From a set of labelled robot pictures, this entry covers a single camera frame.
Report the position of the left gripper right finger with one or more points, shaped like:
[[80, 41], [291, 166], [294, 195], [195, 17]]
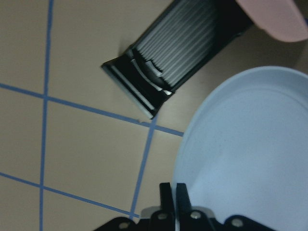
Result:
[[183, 204]]

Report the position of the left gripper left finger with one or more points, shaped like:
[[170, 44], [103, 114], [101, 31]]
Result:
[[166, 198]]

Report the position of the black dish rack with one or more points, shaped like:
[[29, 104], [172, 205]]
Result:
[[184, 37]]

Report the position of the blue plate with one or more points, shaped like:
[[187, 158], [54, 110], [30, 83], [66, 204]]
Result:
[[245, 151]]

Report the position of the pink plate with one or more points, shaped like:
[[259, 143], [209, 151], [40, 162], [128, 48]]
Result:
[[281, 19]]

